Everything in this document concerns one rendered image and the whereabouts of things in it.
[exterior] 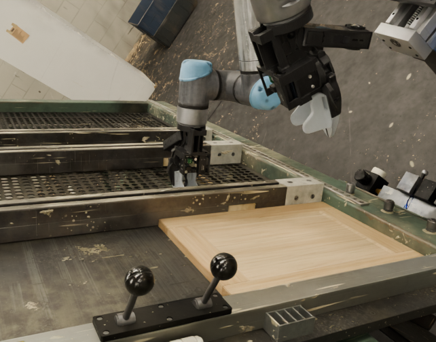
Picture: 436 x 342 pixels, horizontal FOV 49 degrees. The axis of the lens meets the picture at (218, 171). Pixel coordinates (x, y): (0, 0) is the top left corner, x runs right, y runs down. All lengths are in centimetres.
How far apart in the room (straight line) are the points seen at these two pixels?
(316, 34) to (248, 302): 42
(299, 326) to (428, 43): 88
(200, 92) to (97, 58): 380
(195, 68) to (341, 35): 50
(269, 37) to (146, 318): 42
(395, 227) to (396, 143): 136
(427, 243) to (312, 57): 60
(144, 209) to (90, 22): 526
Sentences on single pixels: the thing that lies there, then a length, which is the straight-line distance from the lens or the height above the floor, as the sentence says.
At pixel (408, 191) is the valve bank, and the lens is 139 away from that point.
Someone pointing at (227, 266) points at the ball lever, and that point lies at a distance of 64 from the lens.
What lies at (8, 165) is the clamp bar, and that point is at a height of 156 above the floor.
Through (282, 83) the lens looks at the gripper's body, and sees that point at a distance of 65.
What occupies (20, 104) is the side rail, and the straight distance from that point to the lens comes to 245.
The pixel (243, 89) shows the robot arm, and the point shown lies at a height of 132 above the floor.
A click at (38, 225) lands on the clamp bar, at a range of 105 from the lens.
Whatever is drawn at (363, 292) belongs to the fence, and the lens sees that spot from 92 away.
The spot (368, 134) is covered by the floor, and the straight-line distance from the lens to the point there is 265.
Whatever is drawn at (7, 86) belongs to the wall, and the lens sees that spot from 635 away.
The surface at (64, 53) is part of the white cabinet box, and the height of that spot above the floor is 94.
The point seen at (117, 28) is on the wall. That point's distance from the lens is 633.
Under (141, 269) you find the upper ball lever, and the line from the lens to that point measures 60.
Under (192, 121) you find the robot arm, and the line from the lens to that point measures 114.
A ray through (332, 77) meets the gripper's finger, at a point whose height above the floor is 145.
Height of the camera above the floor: 186
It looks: 33 degrees down
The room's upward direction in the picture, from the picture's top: 59 degrees counter-clockwise
